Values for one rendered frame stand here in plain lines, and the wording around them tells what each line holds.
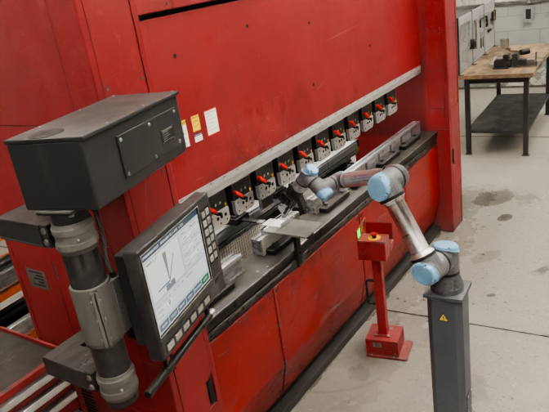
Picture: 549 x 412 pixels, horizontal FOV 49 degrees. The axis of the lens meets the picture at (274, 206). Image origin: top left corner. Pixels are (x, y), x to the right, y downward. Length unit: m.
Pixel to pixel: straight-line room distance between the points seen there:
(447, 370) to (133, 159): 1.95
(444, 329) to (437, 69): 2.46
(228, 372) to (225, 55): 1.45
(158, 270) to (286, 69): 1.72
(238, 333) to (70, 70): 1.45
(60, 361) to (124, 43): 1.04
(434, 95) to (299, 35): 1.84
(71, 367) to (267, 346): 1.34
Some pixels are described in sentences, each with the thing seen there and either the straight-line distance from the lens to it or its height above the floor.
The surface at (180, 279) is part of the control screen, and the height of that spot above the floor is 1.42.
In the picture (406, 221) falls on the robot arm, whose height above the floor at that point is 1.16.
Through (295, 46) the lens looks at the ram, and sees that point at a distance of 3.31.
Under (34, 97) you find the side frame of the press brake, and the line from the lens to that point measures 2.30.
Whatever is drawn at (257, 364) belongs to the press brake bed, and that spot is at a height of 0.45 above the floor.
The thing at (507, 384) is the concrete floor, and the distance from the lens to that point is 3.63.
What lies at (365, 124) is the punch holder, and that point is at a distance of 4.04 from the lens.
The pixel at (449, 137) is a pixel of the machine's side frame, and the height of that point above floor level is 0.82.
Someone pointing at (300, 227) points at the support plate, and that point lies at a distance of 3.12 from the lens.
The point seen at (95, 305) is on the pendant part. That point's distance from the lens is 1.75.
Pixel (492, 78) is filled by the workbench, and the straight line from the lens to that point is 6.84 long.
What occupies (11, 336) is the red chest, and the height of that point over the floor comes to 0.98.
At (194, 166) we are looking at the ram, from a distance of 2.66.
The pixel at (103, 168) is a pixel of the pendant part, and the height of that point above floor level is 1.84.
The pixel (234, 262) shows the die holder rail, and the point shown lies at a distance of 2.98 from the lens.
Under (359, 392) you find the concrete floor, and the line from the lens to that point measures 3.56.
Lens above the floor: 2.26
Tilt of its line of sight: 21 degrees down
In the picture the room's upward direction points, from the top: 9 degrees counter-clockwise
